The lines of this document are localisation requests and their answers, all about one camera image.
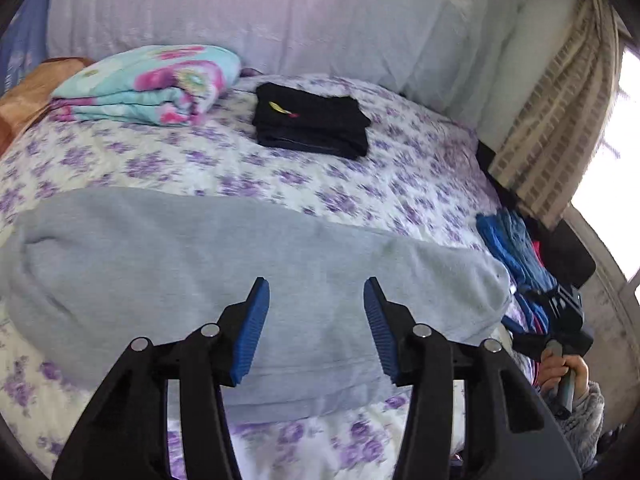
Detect folded floral turquoise blanket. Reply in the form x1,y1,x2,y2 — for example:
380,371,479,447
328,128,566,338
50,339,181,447
50,44,241,127

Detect blue clothes pile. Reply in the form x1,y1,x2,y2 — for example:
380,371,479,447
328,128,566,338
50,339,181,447
475,208,558,334

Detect folded black pants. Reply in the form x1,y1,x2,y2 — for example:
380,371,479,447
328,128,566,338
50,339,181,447
252,82,371,160

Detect grey fleece pants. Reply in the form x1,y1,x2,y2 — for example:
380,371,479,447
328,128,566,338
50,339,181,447
1,188,511,422

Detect grey knitted sleeve forearm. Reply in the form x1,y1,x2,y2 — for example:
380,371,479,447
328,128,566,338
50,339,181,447
559,382,605,471

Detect beige checked curtain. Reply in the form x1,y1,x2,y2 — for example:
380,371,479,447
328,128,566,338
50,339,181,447
489,0,622,229

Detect brown orange pillow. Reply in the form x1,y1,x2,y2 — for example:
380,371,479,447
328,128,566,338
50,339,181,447
0,58,92,155

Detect person's right hand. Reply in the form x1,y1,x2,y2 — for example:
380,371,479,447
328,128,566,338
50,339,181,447
537,349,589,403

